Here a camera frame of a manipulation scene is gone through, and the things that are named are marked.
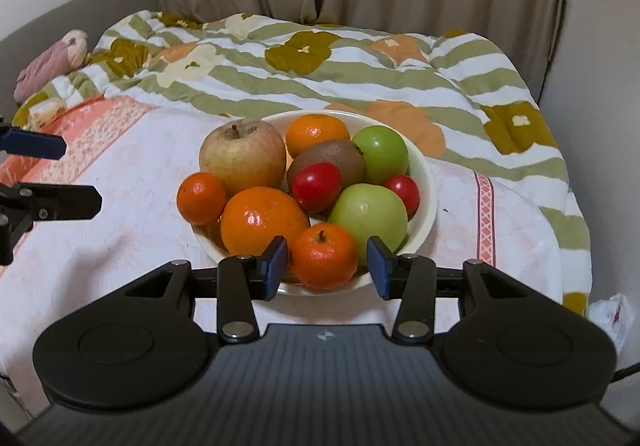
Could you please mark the green apple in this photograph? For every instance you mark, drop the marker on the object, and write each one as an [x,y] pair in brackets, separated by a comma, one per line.
[366,210]
[384,152]

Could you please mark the green apple back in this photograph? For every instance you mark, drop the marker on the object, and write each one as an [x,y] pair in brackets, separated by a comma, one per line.
[384,152]

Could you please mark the crumpled white tissue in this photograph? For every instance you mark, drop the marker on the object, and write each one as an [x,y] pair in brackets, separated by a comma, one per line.
[614,316]

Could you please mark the white pink floral cloth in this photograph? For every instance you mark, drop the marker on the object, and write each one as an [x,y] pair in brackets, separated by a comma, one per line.
[62,266]

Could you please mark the small mandarin with stem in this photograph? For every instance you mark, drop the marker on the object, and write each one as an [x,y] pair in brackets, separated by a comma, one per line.
[324,256]

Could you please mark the small red cherry tomato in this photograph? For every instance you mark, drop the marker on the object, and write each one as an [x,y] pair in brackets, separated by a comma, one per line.
[407,190]

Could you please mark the floral striped duvet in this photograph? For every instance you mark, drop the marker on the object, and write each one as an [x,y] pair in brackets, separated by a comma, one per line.
[457,97]

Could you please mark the orange mandarin back of bowl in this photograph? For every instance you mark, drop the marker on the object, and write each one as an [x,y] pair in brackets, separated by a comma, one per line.
[312,129]

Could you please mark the pink plush toy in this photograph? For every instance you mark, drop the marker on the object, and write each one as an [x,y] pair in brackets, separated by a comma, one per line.
[64,56]

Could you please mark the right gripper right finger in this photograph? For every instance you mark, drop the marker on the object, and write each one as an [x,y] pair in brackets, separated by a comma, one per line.
[411,280]

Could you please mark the large yellow-red apple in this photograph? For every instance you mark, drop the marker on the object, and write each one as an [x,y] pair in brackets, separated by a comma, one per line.
[243,154]

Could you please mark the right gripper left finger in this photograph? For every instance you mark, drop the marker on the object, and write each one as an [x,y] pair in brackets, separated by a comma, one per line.
[242,280]

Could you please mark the large orange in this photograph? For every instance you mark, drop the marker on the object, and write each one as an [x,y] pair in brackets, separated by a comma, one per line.
[253,217]

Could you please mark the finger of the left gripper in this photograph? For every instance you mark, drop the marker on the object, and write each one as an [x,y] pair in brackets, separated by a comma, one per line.
[25,204]
[31,144]

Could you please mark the large red cherry tomato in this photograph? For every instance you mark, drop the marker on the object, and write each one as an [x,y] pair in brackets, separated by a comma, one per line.
[316,187]

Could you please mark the brown kiwi with sticker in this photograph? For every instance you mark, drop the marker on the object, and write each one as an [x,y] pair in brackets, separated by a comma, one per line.
[343,154]

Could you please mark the green apple front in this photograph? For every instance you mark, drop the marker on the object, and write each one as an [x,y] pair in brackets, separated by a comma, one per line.
[366,210]

